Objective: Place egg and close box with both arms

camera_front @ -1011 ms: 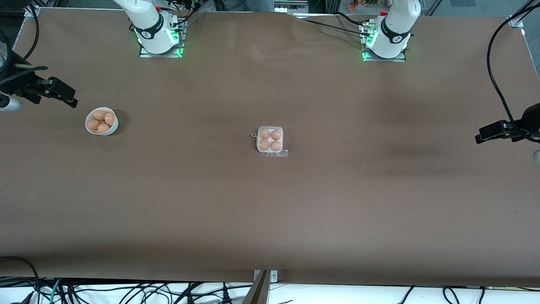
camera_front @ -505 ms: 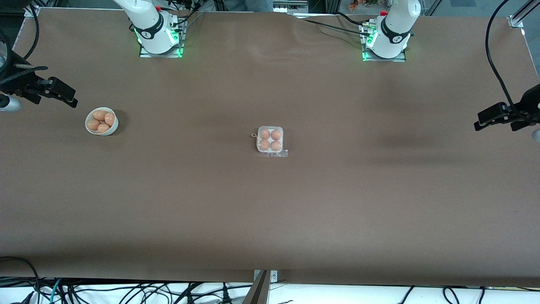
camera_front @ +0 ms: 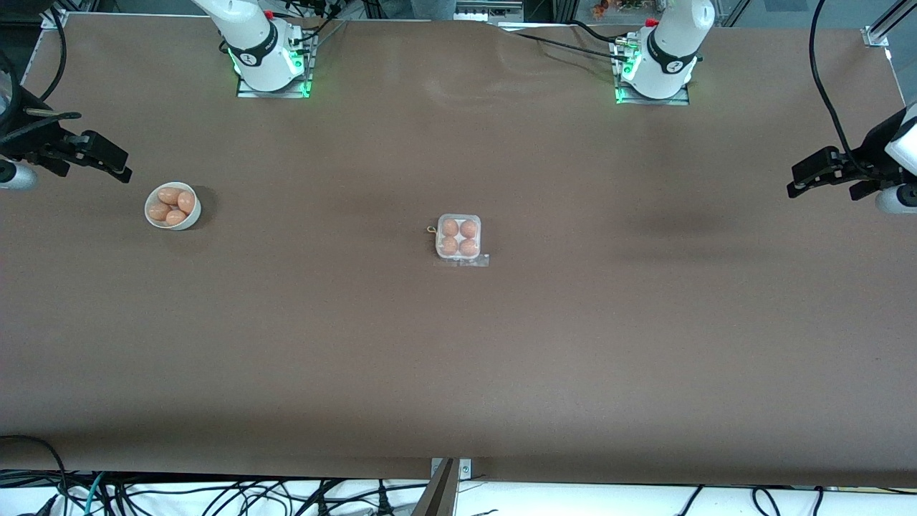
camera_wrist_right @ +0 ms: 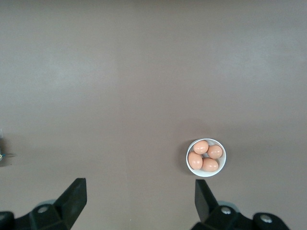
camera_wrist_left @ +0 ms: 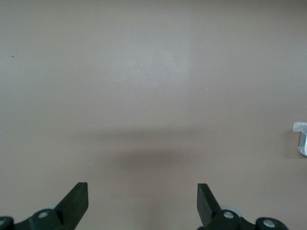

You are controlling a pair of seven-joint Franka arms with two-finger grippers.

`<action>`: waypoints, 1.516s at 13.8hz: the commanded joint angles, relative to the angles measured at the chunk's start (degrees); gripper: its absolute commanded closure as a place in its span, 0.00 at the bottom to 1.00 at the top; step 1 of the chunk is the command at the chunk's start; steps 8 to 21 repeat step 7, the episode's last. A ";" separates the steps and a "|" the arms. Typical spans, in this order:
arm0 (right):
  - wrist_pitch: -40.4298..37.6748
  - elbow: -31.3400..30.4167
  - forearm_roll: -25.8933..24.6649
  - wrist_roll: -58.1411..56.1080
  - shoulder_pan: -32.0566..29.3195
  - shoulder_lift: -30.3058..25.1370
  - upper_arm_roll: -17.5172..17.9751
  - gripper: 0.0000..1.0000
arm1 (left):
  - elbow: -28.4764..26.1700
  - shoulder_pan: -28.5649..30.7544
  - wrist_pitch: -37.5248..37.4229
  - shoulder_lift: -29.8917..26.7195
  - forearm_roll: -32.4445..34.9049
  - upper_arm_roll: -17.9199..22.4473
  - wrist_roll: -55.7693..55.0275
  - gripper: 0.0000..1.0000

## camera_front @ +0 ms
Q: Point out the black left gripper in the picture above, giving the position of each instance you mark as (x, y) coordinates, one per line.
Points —
(867, 162)

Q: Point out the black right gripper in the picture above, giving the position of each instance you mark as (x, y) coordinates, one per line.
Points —
(27, 144)

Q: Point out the brown egg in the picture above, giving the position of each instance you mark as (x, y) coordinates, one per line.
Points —
(449, 245)
(468, 246)
(159, 211)
(449, 227)
(170, 196)
(176, 217)
(187, 203)
(468, 228)

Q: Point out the clear plastic egg box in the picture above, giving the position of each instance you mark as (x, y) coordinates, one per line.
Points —
(458, 237)

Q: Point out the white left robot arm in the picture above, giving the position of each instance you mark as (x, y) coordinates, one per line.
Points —
(673, 43)

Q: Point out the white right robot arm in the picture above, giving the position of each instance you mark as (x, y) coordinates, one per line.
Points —
(251, 43)

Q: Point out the white round bowl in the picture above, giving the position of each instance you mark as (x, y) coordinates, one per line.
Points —
(192, 221)

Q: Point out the aluminium profile bar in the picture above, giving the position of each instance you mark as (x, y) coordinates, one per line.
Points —
(54, 18)
(885, 25)

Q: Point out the orange object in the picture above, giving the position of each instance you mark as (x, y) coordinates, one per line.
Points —
(599, 8)

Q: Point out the grey fabric object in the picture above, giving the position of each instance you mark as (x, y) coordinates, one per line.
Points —
(430, 8)

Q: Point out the white grey device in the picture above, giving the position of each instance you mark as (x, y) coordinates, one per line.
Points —
(487, 11)

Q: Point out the brown table cover sheet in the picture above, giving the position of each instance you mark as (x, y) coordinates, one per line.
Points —
(458, 358)

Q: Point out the dark grey slanted bar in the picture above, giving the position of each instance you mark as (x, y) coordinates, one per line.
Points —
(438, 498)

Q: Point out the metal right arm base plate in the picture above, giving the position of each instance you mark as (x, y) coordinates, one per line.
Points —
(272, 94)

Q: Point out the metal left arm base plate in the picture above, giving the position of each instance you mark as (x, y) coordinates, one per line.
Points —
(652, 101)

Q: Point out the small metal bracket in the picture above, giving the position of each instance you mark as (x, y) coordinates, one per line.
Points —
(466, 469)

